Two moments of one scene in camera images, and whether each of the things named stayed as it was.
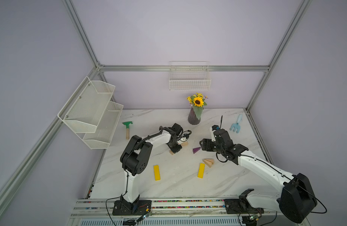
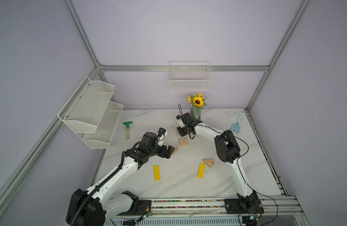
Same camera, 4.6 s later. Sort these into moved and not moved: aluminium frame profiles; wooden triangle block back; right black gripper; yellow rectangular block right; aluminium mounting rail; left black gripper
Moved: right black gripper; left black gripper
Not moved: yellow rectangular block right; aluminium frame profiles; wooden triangle block back; aluminium mounting rail
